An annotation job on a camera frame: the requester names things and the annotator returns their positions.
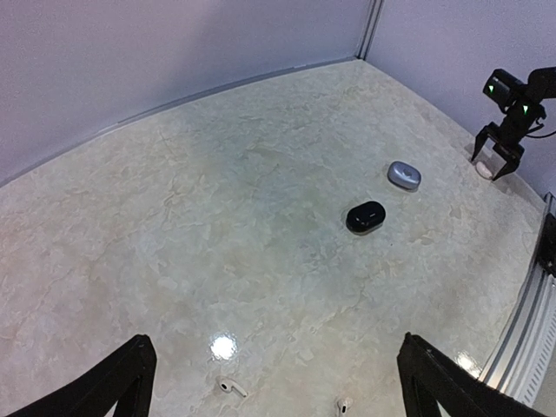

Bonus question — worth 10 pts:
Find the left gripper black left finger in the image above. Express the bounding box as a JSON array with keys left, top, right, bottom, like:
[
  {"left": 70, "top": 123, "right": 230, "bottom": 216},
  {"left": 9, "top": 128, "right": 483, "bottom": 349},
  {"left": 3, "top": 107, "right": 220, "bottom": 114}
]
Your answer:
[{"left": 12, "top": 334, "right": 157, "bottom": 416}]

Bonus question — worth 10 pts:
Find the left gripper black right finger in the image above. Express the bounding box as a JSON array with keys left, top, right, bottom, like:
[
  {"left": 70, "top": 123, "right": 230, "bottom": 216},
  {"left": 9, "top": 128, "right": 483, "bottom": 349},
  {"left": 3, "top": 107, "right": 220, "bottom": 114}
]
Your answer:
[{"left": 397, "top": 333, "right": 542, "bottom": 417}]

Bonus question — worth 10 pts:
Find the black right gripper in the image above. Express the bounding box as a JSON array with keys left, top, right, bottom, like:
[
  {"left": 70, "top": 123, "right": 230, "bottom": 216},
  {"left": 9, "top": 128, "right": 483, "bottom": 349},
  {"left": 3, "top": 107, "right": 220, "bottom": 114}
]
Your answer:
[{"left": 471, "top": 123, "right": 526, "bottom": 182}]

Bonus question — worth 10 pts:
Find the pink round charging case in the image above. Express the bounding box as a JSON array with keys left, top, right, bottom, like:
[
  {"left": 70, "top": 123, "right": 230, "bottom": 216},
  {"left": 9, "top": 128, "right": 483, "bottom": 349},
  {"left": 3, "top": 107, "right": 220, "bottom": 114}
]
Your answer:
[{"left": 475, "top": 162, "right": 493, "bottom": 180}]

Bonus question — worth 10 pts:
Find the blue-grey oval charging case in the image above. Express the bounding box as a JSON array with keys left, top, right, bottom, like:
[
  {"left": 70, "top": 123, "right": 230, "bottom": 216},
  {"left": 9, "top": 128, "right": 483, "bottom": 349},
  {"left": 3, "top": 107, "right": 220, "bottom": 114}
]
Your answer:
[{"left": 387, "top": 161, "right": 422, "bottom": 192}]

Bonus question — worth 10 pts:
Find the black earbud charging case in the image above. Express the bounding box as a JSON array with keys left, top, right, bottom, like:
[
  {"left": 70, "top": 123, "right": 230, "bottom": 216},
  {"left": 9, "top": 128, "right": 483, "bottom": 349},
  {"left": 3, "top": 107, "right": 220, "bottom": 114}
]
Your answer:
[{"left": 345, "top": 201, "right": 387, "bottom": 235}]

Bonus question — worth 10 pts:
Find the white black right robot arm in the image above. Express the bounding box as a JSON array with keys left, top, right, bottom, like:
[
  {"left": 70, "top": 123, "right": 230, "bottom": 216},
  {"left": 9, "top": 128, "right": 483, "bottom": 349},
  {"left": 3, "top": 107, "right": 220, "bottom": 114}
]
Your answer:
[{"left": 471, "top": 67, "right": 555, "bottom": 182}]

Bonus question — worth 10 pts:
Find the white stem earbud lower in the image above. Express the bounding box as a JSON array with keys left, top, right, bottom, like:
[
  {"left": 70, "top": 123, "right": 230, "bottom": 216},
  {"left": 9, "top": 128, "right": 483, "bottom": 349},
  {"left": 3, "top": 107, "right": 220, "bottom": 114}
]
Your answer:
[{"left": 336, "top": 397, "right": 353, "bottom": 417}]

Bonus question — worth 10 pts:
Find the white stem earbud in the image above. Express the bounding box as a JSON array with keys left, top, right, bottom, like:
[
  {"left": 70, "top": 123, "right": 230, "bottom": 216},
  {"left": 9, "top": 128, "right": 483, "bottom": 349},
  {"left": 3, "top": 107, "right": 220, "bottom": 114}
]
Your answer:
[
  {"left": 336, "top": 397, "right": 353, "bottom": 417},
  {"left": 216, "top": 375, "right": 248, "bottom": 398}
]

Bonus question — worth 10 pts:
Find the white stem earbud upper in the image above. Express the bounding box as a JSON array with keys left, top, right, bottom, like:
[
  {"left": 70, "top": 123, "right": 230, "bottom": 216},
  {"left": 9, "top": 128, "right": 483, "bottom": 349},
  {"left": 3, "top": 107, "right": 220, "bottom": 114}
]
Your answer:
[{"left": 216, "top": 375, "right": 248, "bottom": 398}]

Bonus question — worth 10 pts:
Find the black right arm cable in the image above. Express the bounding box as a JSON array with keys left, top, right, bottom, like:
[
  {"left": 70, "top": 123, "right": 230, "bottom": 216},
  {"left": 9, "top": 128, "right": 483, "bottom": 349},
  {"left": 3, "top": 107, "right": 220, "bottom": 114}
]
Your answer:
[{"left": 527, "top": 116, "right": 556, "bottom": 140}]

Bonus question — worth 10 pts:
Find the aluminium front rail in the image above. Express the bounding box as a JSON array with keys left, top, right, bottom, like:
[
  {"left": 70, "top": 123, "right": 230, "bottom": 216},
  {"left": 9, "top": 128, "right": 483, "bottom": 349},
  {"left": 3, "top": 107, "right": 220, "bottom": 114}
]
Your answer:
[{"left": 480, "top": 193, "right": 555, "bottom": 407}]

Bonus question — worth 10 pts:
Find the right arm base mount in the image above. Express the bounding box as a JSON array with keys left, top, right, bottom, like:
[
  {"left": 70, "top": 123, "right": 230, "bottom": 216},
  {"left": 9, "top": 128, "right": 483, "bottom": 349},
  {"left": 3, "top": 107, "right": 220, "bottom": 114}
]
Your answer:
[{"left": 537, "top": 213, "right": 556, "bottom": 276}]

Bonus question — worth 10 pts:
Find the aluminium right corner post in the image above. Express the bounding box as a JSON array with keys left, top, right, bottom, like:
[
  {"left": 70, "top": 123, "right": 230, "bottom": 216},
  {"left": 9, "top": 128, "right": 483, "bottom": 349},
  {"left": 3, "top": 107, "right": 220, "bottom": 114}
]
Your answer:
[{"left": 354, "top": 0, "right": 384, "bottom": 61}]

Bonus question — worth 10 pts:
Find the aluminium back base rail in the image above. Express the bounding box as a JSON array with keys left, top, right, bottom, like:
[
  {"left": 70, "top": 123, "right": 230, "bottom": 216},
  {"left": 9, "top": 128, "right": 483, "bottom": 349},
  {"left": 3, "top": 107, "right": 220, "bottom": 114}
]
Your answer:
[{"left": 0, "top": 55, "right": 361, "bottom": 188}]

